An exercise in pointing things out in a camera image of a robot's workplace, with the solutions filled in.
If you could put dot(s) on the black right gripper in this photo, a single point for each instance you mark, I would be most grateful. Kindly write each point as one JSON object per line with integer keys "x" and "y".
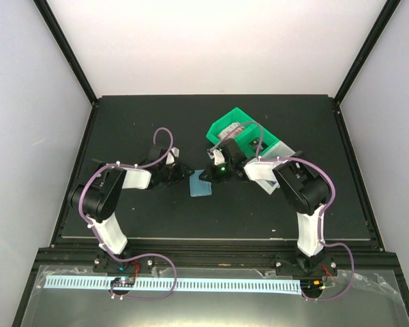
{"x": 211, "y": 174}

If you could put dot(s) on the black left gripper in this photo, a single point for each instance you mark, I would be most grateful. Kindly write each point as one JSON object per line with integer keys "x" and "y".
{"x": 181, "y": 174}

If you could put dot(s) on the blue leather card holder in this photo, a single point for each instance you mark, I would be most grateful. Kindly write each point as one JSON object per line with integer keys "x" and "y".
{"x": 199, "y": 188}

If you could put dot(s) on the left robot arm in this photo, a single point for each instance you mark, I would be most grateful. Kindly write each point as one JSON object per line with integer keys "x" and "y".
{"x": 97, "y": 199}

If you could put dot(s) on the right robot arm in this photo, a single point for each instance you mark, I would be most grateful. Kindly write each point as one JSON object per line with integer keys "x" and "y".
{"x": 307, "y": 189}

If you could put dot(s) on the black card in bin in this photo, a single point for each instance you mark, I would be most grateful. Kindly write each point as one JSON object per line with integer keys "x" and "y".
{"x": 256, "y": 144}

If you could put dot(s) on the red white card stack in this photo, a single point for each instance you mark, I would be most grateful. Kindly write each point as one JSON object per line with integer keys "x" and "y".
{"x": 232, "y": 131}

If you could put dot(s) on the green plastic bin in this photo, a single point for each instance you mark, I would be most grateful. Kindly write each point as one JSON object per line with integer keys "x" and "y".
{"x": 245, "y": 137}

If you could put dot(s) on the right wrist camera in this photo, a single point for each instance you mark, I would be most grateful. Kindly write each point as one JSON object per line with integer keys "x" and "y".
{"x": 216, "y": 156}

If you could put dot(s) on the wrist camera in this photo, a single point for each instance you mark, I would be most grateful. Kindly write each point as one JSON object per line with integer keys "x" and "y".
{"x": 172, "y": 156}
{"x": 216, "y": 156}

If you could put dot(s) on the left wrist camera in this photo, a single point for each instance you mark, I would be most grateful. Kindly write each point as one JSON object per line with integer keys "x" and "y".
{"x": 172, "y": 156}

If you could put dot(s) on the white slotted cable duct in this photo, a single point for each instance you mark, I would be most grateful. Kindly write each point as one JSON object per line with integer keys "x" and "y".
{"x": 268, "y": 286}

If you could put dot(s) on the black aluminium frame rail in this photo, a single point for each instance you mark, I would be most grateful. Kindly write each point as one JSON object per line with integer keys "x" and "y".
{"x": 282, "y": 259}

